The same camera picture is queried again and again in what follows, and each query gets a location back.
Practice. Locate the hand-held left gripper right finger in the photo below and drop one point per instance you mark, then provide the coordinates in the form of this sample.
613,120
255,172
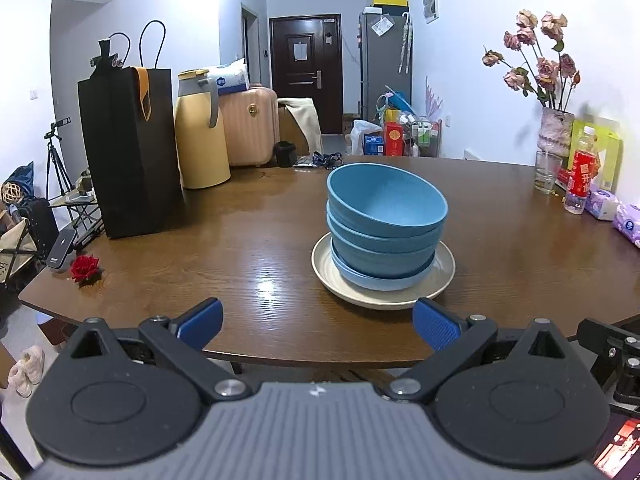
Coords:
435,322

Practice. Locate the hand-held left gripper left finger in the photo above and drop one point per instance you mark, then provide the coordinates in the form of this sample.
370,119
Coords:
202,322

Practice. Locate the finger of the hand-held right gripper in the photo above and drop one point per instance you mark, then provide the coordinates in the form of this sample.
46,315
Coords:
600,337

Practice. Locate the small blue plate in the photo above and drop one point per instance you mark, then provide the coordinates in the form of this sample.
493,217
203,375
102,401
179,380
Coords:
380,284

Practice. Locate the blue bowl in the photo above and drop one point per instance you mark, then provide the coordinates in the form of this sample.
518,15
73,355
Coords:
380,242
385,264
380,200

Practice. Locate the large cream plate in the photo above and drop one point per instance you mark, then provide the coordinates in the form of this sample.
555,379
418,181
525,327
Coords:
350,297

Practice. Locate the dark red printed box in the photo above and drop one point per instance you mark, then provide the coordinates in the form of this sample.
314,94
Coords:
622,445

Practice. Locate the purple tissue pack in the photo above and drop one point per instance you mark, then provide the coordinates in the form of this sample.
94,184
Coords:
627,225
602,202

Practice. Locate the red rose flower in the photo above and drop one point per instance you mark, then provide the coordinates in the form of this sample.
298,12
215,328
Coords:
85,267

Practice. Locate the red black flat box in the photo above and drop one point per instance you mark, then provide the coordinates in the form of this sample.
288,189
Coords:
564,179

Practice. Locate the red label water bottle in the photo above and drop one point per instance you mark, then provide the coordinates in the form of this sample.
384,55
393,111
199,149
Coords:
582,172

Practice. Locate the clear drinking glass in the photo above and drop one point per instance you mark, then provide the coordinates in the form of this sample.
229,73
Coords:
546,177

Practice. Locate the folding camp stool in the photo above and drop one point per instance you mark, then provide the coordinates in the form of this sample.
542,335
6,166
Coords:
80,205

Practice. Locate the white flat panel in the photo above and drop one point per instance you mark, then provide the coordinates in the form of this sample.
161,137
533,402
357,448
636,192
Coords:
472,154

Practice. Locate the black paper bag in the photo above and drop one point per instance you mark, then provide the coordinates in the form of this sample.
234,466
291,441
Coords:
130,160

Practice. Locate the yellow thermos jug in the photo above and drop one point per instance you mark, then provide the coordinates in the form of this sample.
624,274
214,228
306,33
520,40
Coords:
200,140

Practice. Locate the green printed box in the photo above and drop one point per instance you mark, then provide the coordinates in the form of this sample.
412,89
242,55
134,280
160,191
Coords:
607,155

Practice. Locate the metal storage rack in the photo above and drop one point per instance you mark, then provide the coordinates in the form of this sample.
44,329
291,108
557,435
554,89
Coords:
425,137

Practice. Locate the black cylindrical cup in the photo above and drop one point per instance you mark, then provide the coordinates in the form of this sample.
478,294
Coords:
285,155

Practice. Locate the blue carton box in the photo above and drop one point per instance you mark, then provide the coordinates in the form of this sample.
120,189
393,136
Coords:
374,146

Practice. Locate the red gift box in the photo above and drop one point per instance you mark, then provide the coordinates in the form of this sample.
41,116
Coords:
394,139

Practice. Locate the dark plastic packet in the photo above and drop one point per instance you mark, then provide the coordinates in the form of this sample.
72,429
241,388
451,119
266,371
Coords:
304,161

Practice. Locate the black luggage bag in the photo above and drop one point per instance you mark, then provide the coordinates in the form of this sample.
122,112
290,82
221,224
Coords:
40,220

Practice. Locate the beige canvas bag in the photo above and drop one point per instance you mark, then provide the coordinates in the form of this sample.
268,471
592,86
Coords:
17,255

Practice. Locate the pink suitcase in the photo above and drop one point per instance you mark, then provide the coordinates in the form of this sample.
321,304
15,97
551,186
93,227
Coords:
250,125

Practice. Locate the white plastic bag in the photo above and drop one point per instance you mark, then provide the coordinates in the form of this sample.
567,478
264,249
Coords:
360,132

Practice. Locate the wooden chair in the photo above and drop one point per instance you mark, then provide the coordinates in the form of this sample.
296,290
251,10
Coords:
290,130

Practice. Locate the black tripod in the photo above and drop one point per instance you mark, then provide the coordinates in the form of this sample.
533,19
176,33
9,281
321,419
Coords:
56,160

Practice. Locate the blue green tote bag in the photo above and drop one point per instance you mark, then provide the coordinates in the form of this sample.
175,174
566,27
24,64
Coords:
397,105

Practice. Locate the purple dried flower bundle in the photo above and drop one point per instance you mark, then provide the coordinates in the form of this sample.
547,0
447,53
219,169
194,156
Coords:
432,100

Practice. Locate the wicker ball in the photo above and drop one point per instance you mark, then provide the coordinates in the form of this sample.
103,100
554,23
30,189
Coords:
11,194

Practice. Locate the dark blue cloth bag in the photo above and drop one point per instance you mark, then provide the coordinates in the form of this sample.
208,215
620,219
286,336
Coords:
20,180

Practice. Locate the white blue tissue pack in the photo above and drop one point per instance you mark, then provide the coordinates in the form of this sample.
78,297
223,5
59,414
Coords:
227,77

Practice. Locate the grey refrigerator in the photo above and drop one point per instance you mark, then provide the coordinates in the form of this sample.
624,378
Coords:
380,70

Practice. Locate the dark brown door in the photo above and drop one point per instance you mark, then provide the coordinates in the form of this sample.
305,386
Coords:
305,85

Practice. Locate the dried pink roses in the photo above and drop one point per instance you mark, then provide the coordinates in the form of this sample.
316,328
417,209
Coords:
546,67

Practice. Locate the grey folded umbrella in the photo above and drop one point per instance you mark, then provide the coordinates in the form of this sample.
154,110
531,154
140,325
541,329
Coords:
405,42

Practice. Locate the yellow box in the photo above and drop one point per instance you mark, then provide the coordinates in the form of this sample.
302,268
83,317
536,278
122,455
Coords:
390,1

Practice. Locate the black clamp mount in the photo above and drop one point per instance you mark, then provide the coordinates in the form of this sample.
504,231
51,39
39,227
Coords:
105,60

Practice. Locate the grey wall panel box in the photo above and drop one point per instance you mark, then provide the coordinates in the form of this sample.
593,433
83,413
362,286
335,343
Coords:
431,2

